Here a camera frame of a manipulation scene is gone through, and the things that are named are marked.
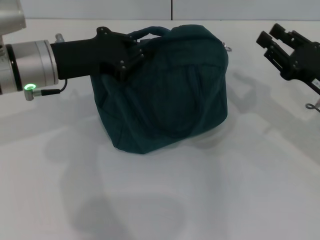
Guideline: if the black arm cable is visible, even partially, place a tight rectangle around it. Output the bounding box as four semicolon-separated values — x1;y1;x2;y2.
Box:
23;79;68;101
305;98;320;113

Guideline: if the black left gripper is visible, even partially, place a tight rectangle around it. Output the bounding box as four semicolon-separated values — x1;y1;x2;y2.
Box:
49;26;148;83

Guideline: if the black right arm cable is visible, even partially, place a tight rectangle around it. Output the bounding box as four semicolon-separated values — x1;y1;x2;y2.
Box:
305;98;320;113

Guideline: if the dark blue insulated lunch bag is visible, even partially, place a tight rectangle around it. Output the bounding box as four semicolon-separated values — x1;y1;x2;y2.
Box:
90;24;232;155

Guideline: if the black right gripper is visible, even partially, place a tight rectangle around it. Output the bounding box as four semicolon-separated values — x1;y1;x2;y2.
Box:
255;23;320;95

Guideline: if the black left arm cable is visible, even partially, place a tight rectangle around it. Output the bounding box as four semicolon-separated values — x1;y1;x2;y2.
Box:
23;79;68;101

